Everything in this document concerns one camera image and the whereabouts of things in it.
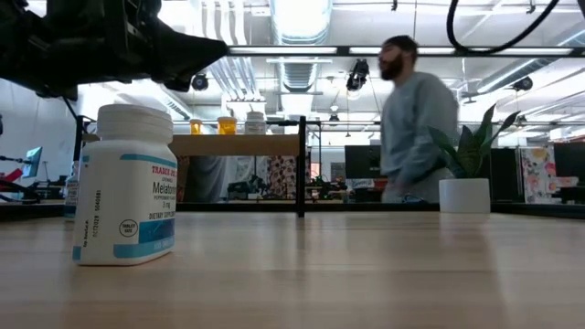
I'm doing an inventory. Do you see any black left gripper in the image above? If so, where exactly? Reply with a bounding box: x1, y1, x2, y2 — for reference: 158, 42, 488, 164
27, 0, 229, 100

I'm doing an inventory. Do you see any large orange bottle white cap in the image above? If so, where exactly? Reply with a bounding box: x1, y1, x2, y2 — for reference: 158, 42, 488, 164
217, 116, 239, 136

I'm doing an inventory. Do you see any white round bottle blue label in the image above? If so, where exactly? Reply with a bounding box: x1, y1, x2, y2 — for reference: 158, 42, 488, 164
245, 111, 267, 136

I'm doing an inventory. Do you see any white square melatonin bottle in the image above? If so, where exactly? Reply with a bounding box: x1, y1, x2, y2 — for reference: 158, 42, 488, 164
71, 103, 178, 267

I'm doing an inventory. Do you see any slim white labelled bottle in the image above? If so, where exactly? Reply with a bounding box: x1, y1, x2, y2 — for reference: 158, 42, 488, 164
63, 159, 82, 221

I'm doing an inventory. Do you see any black round spotlight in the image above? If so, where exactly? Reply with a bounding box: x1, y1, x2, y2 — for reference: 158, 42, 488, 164
190, 71, 210, 92
511, 75, 535, 93

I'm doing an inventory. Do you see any red mandala tapestry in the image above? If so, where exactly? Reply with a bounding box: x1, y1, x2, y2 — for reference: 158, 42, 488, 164
175, 155, 191, 203

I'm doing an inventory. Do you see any grey curtain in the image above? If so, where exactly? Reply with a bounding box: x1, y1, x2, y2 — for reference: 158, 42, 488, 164
184, 155, 230, 204

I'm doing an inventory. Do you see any spotted pattern tapestry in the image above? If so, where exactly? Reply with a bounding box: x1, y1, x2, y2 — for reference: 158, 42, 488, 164
266, 154, 301, 202

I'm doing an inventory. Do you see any black overhead crossbar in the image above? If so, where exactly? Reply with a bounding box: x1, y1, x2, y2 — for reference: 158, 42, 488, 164
226, 44, 585, 59

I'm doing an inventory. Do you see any small tilted monitor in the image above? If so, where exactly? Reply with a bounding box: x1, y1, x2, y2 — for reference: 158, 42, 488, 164
21, 145, 44, 180

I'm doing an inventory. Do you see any black monitor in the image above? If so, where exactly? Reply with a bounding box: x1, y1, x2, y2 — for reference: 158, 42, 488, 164
344, 144, 384, 180

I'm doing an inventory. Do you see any person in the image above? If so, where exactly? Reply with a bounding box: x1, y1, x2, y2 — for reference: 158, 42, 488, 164
378, 35, 461, 205

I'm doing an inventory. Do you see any green plant in white pot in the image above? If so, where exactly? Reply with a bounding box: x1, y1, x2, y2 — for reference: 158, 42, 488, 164
428, 103, 522, 215

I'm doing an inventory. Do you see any black partition panel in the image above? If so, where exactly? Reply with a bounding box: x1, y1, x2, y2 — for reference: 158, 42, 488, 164
488, 147, 523, 203

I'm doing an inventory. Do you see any floral tapestry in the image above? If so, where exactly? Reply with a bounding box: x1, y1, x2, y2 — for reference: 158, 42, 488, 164
519, 144, 580, 205

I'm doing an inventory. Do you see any large black screen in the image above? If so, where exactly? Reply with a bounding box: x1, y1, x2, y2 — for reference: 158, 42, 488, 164
553, 142, 585, 185

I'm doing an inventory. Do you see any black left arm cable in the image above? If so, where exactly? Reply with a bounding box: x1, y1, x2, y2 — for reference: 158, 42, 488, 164
61, 95, 80, 122

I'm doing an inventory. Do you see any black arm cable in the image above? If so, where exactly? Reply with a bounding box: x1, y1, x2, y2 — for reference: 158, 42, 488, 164
446, 0, 561, 55
61, 95, 80, 122

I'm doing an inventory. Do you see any silver ceiling air duct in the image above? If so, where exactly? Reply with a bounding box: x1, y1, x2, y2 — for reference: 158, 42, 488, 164
268, 0, 334, 93

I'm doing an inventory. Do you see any black overhead camera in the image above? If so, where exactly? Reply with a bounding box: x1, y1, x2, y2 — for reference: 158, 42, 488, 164
345, 58, 371, 93

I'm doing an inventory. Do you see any black aluminium rig frame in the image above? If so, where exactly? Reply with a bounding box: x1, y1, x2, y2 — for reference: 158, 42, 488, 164
0, 200, 585, 220

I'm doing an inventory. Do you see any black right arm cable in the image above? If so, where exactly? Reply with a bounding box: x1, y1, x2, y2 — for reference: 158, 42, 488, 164
446, 0, 561, 55

